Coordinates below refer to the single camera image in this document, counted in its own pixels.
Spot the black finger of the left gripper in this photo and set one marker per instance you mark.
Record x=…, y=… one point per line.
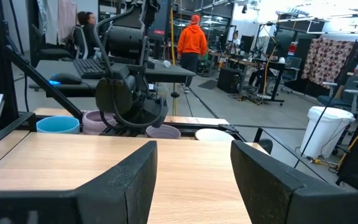
x=105, y=96
x=123, y=96

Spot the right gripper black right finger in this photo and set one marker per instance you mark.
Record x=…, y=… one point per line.
x=259, y=186

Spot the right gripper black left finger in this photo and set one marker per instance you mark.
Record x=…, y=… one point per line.
x=123, y=193

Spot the bright blue mug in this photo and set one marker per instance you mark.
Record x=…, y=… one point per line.
x=57, y=126

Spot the teal mug white inside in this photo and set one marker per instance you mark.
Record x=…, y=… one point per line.
x=213, y=136

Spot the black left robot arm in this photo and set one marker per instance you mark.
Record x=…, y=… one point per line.
x=126, y=40

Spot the black keyboard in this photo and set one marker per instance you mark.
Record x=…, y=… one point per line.
x=89, y=68

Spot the black computer mouse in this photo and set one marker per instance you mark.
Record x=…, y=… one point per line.
x=65, y=78

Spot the small white cup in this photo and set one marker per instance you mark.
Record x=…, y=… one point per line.
x=167, y=63

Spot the grey office chair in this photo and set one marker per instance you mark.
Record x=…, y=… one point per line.
x=80, y=43

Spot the yellow power plug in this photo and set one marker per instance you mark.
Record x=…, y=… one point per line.
x=315, y=160

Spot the person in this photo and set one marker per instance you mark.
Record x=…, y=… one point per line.
x=192, y=40
x=89, y=35
x=235, y=43

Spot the dark floor mat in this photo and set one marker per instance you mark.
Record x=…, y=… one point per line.
x=208, y=84

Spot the black office chair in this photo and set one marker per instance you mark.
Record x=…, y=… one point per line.
x=53, y=53

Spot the white trash bin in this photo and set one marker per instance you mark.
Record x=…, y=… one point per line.
x=325, y=133

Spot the black cabinet box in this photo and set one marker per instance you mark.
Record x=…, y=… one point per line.
x=228, y=81

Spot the pale hanging cloth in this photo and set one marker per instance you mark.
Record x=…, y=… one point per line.
x=64, y=18

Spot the blue white office chair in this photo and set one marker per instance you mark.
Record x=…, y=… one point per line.
x=331, y=101

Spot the blue-grey office chair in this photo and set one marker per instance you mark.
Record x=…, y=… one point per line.
x=291, y=74

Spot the black standing desk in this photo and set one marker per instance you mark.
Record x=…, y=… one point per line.
x=272, y=66

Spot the brown patterned hanging cloth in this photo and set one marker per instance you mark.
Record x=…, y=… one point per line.
x=325, y=59

